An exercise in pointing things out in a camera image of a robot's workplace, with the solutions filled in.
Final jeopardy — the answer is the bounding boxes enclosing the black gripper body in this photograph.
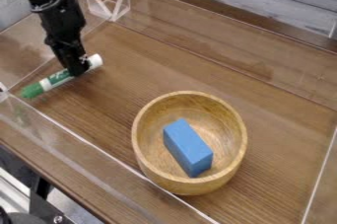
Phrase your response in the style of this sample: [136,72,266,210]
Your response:
[31,0,85,49]

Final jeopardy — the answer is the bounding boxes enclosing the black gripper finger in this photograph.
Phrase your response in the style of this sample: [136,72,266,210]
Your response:
[64,46,89,77]
[52,47,67,67]

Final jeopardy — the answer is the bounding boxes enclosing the green Expo marker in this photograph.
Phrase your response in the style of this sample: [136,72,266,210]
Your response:
[21,54,103,99]

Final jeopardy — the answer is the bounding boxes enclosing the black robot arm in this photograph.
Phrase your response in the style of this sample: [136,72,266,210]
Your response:
[28,0,89,76]

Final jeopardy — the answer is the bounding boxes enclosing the brown wooden bowl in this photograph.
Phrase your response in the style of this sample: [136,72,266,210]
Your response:
[132,91,248,195]

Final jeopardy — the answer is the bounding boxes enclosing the clear acrylic tray walls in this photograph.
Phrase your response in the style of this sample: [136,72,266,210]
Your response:
[0,0,337,224]

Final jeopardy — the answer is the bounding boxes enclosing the blue rectangular block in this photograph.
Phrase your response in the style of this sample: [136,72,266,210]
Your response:
[164,118,213,178]

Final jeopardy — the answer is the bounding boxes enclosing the black metal table bracket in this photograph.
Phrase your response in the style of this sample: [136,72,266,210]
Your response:
[29,178,75,224]

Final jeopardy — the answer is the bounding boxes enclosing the black cable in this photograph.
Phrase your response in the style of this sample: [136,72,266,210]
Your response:
[0,205,11,224]

